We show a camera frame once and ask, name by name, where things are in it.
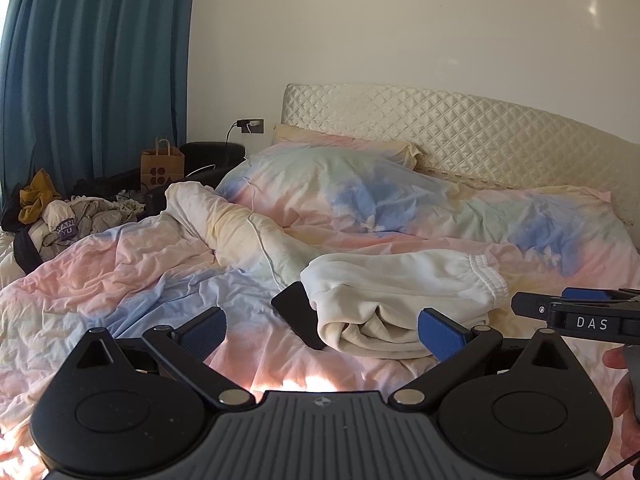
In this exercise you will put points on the black armchair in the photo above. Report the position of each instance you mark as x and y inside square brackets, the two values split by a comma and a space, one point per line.
[210, 152]

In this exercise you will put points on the brown paper bag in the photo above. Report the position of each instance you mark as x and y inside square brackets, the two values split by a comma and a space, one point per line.
[162, 170]

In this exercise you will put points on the black white patterned cloth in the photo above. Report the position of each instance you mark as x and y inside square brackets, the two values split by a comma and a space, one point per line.
[127, 198]

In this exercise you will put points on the tie-dye pillow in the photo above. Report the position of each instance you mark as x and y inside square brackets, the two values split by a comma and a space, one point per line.
[310, 175]

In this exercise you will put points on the white comforter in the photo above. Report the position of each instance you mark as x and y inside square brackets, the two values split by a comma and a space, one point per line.
[7, 261]

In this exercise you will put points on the white pants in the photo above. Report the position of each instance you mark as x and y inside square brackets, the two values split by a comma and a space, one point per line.
[400, 285]

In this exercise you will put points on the mustard yellow garment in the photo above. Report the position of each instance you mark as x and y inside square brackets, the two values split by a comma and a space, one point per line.
[37, 195]

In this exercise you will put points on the wall power outlet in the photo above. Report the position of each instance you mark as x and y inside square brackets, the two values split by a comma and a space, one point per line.
[256, 126]

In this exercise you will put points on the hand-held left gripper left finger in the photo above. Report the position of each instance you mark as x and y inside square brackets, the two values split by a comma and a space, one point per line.
[205, 332]

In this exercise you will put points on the pile of clothes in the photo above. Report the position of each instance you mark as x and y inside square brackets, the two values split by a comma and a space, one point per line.
[100, 216]

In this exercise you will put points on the cream pillow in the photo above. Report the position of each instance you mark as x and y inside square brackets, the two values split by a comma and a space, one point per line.
[350, 142]

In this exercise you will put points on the teal curtain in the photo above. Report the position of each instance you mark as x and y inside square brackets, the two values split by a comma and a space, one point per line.
[100, 60]

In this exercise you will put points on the person's right hand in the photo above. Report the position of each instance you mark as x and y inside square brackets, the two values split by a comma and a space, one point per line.
[622, 400]

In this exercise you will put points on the black smartphone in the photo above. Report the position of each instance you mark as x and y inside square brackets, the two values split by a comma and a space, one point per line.
[295, 310]

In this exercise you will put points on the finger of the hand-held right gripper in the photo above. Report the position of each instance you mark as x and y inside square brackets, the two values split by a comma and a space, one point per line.
[590, 294]
[530, 305]

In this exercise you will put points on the pastel tie-dye duvet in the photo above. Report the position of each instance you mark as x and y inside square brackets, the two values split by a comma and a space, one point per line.
[125, 270]

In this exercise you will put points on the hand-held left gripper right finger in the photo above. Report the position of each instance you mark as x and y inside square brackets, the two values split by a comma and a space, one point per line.
[440, 332]

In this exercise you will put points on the cream quilted headboard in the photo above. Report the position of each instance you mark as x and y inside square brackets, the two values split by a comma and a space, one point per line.
[450, 125]

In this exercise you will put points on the black garment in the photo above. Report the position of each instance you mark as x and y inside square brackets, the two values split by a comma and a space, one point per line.
[25, 252]

